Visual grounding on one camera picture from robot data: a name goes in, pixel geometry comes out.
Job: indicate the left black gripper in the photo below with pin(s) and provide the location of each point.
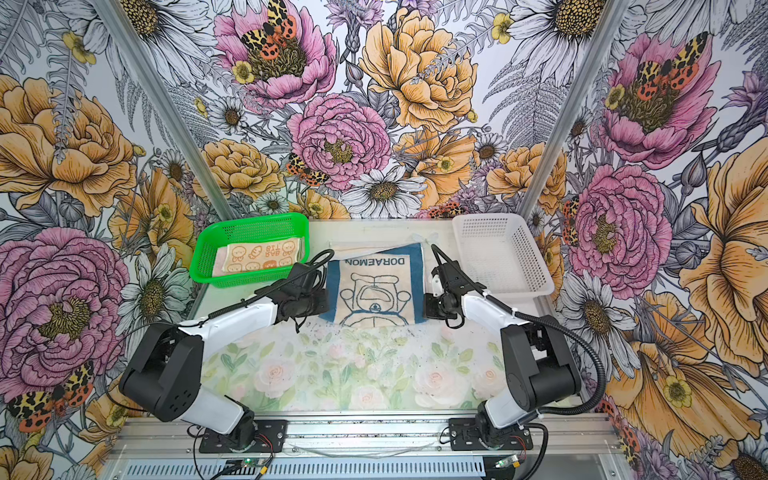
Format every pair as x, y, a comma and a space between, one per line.
322, 308

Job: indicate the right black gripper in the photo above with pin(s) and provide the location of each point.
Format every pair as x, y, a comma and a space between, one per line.
428, 310

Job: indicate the white plastic basket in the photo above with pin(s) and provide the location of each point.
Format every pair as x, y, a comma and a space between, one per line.
499, 251

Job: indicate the blue white patterned towel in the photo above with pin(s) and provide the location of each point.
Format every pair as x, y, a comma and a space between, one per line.
381, 289

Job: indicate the orange patterned towel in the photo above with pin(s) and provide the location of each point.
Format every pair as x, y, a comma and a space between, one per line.
253, 257

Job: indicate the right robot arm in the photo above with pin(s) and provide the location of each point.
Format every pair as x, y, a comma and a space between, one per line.
537, 363

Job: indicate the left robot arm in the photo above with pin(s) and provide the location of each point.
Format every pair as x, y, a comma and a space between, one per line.
164, 374

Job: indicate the green plastic basket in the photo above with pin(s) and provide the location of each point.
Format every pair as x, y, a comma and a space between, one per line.
254, 229

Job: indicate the left aluminium frame post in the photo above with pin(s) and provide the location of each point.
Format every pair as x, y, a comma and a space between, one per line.
117, 23

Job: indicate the aluminium frame post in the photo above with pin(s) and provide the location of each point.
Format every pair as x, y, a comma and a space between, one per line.
117, 23
599, 48

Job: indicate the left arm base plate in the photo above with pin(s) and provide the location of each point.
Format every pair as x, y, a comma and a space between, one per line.
261, 436

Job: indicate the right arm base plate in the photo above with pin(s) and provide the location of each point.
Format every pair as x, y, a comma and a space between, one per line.
476, 434

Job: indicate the aluminium front rail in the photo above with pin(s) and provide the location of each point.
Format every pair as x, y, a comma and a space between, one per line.
365, 434

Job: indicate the white ventilated cable duct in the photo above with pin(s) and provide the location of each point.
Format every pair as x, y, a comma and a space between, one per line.
463, 467

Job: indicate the right aluminium frame post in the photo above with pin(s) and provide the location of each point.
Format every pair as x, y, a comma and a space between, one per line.
599, 48

